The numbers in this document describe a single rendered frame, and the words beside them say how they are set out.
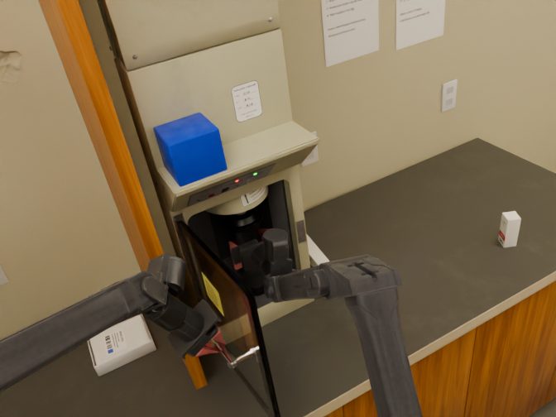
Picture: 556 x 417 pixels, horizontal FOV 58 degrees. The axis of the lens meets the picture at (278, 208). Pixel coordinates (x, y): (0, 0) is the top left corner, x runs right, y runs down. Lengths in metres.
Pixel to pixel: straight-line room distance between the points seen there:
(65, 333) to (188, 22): 0.57
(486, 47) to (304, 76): 0.80
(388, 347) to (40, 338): 0.45
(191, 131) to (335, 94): 0.87
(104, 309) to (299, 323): 0.73
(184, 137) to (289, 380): 0.67
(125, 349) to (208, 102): 0.72
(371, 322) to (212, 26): 0.61
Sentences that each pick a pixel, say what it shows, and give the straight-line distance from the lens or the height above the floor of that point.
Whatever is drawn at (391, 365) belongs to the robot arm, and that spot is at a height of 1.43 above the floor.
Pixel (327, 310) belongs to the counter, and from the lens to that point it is 1.45.
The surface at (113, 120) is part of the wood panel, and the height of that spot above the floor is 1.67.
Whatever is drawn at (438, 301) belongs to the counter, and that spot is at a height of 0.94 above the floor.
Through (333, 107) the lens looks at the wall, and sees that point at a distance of 1.75.
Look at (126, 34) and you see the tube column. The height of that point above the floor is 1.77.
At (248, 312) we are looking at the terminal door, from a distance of 0.92.
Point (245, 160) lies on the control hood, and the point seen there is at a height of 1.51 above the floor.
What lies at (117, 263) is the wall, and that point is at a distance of 1.67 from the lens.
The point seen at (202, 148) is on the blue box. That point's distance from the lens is 0.95.
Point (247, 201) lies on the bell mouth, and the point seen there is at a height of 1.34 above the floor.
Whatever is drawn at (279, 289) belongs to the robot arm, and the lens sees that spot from 1.09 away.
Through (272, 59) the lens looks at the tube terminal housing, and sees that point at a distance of 1.08.
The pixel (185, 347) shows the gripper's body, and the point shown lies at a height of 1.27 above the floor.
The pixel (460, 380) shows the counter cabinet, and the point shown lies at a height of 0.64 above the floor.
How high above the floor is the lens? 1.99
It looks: 35 degrees down
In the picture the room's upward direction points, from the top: 9 degrees counter-clockwise
